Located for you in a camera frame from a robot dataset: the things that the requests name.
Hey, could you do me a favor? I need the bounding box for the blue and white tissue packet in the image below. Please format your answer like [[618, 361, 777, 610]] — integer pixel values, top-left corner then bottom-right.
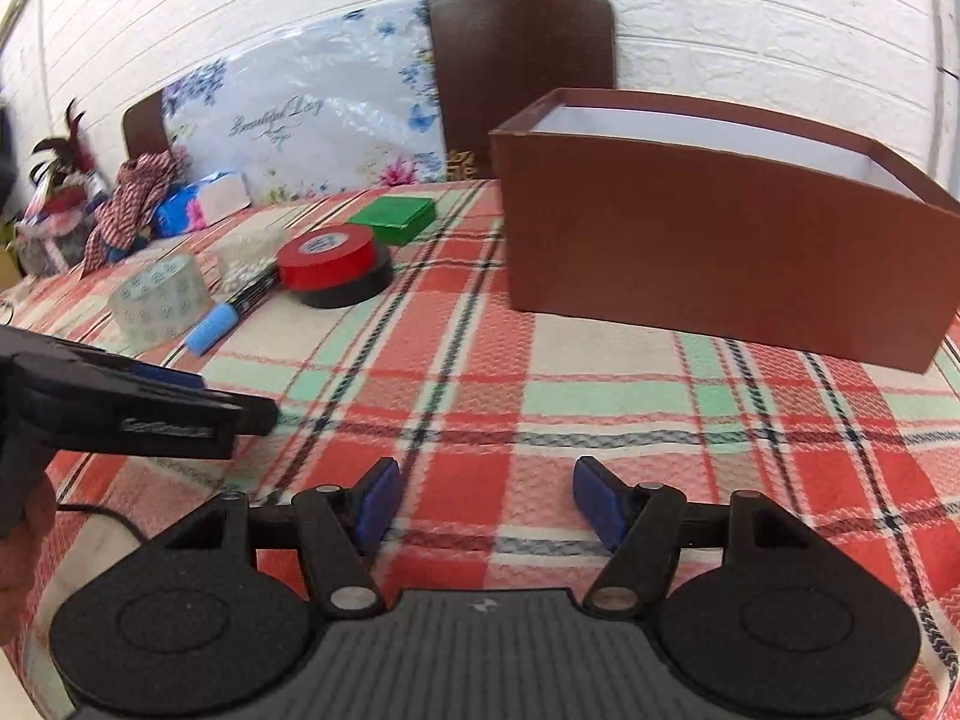
[[152, 170, 253, 240]]

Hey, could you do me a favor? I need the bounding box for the brown headboard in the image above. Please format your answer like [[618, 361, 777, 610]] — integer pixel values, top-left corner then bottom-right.
[[122, 0, 617, 182]]

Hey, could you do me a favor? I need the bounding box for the plaid blanket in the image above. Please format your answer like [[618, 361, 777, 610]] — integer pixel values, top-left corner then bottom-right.
[[0, 178, 960, 720]]

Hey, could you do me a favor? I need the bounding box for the green box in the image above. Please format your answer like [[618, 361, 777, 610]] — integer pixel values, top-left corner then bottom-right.
[[347, 196, 437, 248]]

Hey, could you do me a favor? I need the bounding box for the black marker with blue cap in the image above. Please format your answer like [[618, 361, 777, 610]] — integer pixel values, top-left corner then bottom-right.
[[184, 262, 283, 358]]

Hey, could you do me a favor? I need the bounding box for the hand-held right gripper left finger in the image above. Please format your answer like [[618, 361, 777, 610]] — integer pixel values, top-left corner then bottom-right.
[[150, 457, 400, 616]]

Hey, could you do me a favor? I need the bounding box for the black tape roll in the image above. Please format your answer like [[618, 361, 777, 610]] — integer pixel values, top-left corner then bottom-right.
[[298, 244, 393, 309]]

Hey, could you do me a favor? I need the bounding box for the red checked cloth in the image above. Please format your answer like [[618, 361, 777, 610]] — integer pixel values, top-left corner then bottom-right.
[[81, 150, 190, 275]]

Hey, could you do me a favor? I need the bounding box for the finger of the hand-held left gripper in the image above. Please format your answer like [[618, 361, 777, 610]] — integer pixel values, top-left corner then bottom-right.
[[0, 326, 205, 392], [15, 356, 280, 460]]

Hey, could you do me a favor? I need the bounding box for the grey bag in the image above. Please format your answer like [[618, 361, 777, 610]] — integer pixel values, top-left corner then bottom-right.
[[13, 184, 95, 278]]

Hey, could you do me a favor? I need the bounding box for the black cable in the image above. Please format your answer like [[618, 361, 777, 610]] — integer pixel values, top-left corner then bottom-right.
[[54, 502, 152, 542]]

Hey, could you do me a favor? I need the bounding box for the clear printed tape roll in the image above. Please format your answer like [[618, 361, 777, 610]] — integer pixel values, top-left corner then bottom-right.
[[108, 253, 215, 350]]

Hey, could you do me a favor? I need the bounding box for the plastic bag of white pieces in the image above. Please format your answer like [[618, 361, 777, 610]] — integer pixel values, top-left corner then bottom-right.
[[212, 221, 290, 295]]

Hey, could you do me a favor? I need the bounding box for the feather decoration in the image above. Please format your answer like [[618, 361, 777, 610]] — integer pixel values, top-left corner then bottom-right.
[[28, 97, 100, 192]]

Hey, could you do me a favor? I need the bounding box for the white box with red rim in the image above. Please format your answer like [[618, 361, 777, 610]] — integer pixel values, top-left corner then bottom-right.
[[487, 88, 960, 376]]

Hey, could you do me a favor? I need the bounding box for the red tape roll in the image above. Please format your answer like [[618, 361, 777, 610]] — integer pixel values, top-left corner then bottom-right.
[[277, 225, 377, 293]]

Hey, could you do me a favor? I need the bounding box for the person's left hand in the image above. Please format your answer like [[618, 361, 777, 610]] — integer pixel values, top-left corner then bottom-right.
[[0, 476, 58, 650]]

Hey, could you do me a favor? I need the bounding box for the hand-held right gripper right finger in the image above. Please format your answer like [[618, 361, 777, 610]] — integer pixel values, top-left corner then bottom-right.
[[574, 457, 818, 616]]

